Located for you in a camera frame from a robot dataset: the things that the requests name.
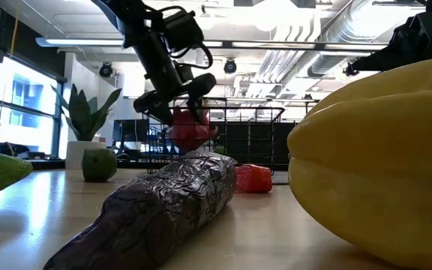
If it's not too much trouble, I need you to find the pink dragon fruit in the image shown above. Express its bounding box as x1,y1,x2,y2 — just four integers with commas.
169,106,219,153

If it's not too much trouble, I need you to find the grey round woven placemat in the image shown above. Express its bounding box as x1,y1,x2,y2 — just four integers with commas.
271,170,290,185

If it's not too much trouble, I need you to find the black cabinet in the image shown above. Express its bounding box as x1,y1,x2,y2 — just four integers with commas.
210,121,296,166

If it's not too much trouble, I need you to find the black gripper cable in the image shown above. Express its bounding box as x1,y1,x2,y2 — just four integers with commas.
170,40,214,71

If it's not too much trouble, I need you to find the black wire basket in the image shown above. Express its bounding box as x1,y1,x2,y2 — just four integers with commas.
140,97,287,176

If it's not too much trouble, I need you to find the purple eggplant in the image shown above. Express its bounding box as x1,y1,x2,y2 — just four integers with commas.
43,151,238,270

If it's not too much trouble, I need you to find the bright red long pepper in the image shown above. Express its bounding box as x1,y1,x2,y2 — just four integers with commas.
235,163,274,194

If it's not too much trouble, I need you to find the yellow hanging cord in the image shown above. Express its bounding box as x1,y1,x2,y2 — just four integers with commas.
9,0,20,57

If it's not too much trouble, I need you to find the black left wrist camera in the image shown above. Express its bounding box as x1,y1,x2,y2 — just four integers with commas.
163,9,206,53

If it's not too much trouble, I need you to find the black ceiling spotlight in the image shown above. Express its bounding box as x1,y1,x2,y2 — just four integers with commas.
223,58,238,75
99,61,114,79

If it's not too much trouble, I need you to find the silver ventilation duct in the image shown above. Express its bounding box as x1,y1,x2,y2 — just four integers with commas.
307,0,419,78

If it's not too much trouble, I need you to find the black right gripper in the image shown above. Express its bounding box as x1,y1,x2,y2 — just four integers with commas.
352,10,432,72

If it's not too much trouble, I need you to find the yellow starfruit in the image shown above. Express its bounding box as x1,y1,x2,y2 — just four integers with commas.
286,55,432,270

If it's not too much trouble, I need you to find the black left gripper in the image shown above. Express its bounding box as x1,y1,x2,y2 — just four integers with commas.
133,73,218,128

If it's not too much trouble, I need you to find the black aluminium table frame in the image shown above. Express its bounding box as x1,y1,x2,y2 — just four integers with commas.
28,159,149,170

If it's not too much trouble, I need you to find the green snake plant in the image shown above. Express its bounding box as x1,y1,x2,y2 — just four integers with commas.
50,82,122,143

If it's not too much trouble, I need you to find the green avocado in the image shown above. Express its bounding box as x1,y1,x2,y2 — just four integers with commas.
81,148,118,183

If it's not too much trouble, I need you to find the white plant pot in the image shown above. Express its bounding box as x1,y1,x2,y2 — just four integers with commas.
64,140,107,170

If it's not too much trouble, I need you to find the dark bag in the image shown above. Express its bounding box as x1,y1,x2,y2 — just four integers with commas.
0,142,47,161

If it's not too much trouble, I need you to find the large window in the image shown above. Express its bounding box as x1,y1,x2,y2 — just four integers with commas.
0,55,65,158

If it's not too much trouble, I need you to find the black computer monitor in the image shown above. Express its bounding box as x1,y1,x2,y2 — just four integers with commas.
112,118,150,144

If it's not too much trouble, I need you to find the long ceiling light bar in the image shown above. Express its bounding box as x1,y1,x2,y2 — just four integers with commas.
34,36,389,52

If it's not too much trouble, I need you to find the black ceiling camera cluster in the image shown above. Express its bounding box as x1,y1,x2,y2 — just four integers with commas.
342,61,359,77

